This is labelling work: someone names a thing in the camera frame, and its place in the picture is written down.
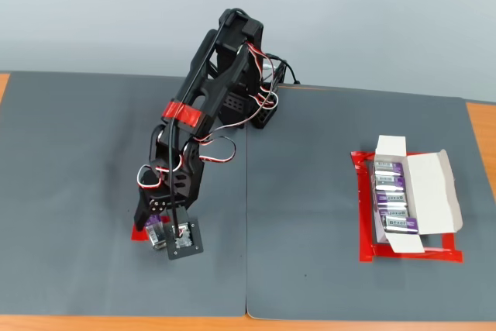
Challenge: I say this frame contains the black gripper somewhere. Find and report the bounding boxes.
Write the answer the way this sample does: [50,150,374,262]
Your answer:
[133,154,205,232]

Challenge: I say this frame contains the purple silver 9V battery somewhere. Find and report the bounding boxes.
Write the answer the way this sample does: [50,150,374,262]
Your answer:
[144,214,169,251]
[374,175,406,192]
[374,190,410,209]
[377,208,410,219]
[382,216,419,236]
[374,160,405,178]

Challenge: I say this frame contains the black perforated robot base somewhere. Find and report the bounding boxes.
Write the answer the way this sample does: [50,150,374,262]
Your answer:
[216,58,288,131]

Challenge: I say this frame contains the white cardboard box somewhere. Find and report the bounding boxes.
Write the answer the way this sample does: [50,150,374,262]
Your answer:
[373,135,464,254]

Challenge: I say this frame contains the red tape patch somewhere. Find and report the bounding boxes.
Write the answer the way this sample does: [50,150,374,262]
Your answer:
[130,215,172,243]

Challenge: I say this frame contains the grey table mat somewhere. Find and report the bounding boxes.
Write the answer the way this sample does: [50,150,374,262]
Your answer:
[245,83,496,323]
[0,71,249,319]

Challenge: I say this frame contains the red tape band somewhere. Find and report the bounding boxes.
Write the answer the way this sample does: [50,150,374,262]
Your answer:
[161,101,203,131]

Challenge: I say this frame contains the black square wrist camera module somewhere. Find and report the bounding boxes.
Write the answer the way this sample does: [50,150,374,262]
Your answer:
[162,215,205,262]

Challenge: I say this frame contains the red white black servo wires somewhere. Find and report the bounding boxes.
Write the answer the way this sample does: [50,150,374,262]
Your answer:
[135,42,281,191]

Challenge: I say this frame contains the red tape frame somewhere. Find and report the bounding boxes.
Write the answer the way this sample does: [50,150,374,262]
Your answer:
[350,150,465,264]

